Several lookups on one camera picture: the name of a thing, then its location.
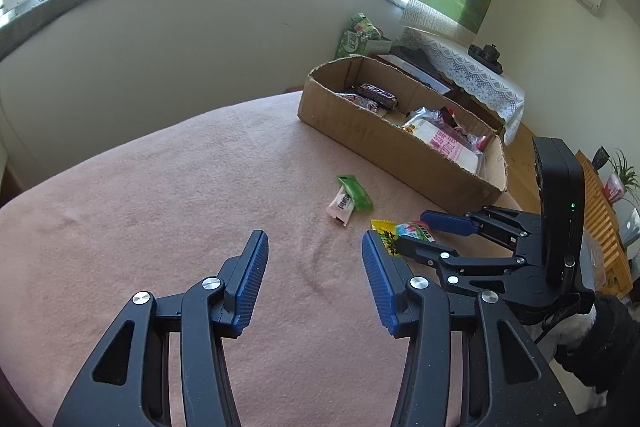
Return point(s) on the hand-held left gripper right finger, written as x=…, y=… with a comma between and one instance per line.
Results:
x=380, y=277

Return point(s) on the wooden slatted rack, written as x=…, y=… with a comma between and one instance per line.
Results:
x=600, y=207

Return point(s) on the small green packet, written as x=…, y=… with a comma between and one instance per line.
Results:
x=355, y=192

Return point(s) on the yellow candy packet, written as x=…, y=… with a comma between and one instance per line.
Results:
x=384, y=229

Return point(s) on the pink white candy packet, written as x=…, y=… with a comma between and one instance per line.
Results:
x=341, y=207

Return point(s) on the large brown chocolate bar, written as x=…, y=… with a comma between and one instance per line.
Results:
x=377, y=94

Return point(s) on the red serrated snack packet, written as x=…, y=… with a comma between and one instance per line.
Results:
x=352, y=99

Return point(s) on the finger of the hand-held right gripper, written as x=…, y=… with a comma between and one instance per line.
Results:
x=447, y=223
x=425, y=249

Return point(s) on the green snack bag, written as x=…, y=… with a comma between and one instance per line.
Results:
x=357, y=37

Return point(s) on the dark red date packet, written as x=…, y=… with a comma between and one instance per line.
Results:
x=447, y=117

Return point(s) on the pink white snack bag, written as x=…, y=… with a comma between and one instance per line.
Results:
x=450, y=147

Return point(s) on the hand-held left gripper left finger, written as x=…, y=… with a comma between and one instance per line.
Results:
x=252, y=277

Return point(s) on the table with lace cloth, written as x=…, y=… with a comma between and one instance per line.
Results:
x=470, y=62

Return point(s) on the cardboard box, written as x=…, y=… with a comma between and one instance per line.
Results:
x=350, y=127

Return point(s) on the round white jelly cup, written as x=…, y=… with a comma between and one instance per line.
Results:
x=415, y=229

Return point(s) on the small dark object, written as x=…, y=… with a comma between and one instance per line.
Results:
x=485, y=54

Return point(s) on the person's right forearm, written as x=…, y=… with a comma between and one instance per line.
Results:
x=605, y=342

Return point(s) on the small potted plant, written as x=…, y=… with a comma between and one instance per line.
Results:
x=622, y=169

